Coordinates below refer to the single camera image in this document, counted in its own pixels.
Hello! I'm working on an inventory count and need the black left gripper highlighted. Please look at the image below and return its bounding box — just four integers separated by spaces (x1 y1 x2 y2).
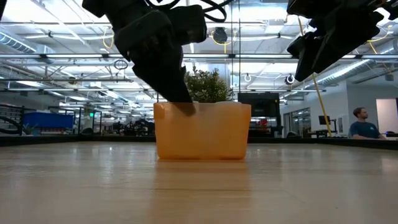
114 4 208 117

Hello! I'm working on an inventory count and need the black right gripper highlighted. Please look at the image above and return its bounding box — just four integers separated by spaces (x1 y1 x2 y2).
285 0 398 83

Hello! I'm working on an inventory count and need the translucent orange plastic basket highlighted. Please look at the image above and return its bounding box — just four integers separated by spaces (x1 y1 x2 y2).
153 101 252 161

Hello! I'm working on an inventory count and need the small green bushy plant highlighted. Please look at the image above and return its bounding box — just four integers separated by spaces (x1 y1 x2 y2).
183 65 234 104

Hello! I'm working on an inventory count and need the person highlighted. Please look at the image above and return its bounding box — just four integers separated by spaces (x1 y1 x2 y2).
348 106 388 141

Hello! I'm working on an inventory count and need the black storage rack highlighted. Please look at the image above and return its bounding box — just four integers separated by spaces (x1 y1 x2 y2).
0 103 25 136

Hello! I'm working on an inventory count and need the hanging black cable loop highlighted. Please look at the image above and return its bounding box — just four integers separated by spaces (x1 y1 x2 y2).
113 59 129 71

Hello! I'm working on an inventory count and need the long yellow cable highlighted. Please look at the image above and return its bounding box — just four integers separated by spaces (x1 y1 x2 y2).
297 15 333 129

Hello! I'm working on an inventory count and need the black aluminium table frame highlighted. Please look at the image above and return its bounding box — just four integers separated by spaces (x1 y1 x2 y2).
0 134 398 151

